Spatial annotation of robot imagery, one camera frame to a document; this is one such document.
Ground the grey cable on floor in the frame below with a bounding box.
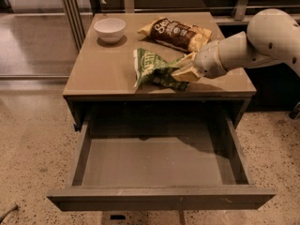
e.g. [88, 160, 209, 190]
[0, 203, 19, 223]

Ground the brown chip bag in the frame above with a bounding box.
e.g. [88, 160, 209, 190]
[138, 17, 212, 53]

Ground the open grey top drawer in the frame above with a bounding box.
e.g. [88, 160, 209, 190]
[47, 115, 275, 211]

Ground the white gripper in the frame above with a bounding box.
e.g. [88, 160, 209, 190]
[172, 40, 227, 83]

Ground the white ceramic bowl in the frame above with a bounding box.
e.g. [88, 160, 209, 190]
[94, 18, 126, 44]

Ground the green jalapeno chip bag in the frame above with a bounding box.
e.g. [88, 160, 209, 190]
[133, 48, 189, 91]

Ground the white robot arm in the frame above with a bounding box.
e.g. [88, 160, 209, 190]
[172, 8, 300, 82]

